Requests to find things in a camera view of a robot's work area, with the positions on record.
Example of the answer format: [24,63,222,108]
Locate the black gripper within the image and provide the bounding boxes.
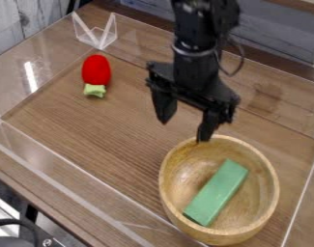
[146,57,240,143]

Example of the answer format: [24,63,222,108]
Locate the green rectangular block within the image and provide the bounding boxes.
[182,159,249,227]

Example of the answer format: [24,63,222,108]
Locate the brown wooden bowl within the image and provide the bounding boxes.
[157,134,280,246]

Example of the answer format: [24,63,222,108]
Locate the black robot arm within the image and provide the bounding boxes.
[146,0,240,142]

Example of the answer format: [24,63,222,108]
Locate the red plush strawberry toy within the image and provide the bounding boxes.
[81,54,111,97]

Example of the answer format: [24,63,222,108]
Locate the clear acrylic corner bracket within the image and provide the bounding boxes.
[71,13,118,50]

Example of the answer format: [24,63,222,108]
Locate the clear acrylic enclosure wall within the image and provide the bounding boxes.
[0,118,206,247]

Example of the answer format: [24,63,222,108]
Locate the black metal table frame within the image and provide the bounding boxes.
[17,205,83,247]

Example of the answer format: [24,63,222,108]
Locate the black cable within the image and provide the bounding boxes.
[0,219,35,247]

